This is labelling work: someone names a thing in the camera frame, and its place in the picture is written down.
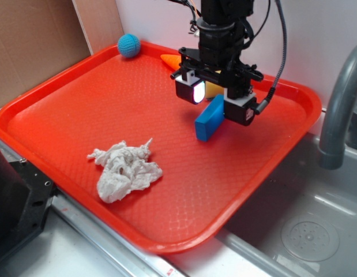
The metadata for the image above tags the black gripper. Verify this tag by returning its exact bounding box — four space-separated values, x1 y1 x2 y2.
171 17 264 126

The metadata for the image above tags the blue rectangular block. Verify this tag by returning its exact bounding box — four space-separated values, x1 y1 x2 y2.
194 95 224 142

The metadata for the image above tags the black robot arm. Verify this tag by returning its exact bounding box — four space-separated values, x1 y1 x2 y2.
171 1 264 126

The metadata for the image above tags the yellow sponge wedge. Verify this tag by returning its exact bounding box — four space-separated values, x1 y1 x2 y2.
205 81 224 99

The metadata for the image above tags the orange toy carrot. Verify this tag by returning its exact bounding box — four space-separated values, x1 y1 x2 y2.
160 54 181 70

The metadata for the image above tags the blue crocheted ball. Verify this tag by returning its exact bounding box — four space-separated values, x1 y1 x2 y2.
117 33 141 58

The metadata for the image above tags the red plastic tray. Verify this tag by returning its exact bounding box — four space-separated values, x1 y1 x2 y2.
0 42 322 254

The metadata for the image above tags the crumpled white paper towel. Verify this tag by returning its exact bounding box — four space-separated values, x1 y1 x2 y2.
87 139 163 204

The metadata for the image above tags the grey sink faucet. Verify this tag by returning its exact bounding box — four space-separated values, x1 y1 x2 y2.
318 46 357 170

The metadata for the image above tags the grey sink basin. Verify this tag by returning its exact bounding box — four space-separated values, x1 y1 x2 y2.
217 134 357 276

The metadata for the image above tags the brown cardboard panel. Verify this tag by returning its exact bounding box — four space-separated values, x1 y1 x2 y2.
0 1 123 108

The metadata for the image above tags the braided grey cable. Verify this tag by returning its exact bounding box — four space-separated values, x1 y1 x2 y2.
253 0 288 115

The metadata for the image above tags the black wire bundle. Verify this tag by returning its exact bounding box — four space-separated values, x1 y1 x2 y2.
169 0 204 37

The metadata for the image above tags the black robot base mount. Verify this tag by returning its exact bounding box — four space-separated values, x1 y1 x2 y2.
0 151 54 262

